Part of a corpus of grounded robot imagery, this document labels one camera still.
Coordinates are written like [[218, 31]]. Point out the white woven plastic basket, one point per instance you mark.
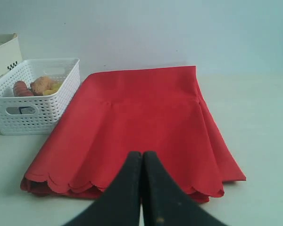
[[48, 109]]

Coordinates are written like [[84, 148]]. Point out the red table cloth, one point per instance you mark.
[[114, 113]]

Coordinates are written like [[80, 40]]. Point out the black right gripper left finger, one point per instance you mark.
[[120, 203]]

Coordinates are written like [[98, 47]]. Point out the orange fried food piece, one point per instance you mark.
[[41, 84]]

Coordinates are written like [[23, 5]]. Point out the cream plastic tub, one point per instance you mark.
[[10, 53]]

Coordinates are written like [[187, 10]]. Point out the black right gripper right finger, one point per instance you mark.
[[164, 203]]

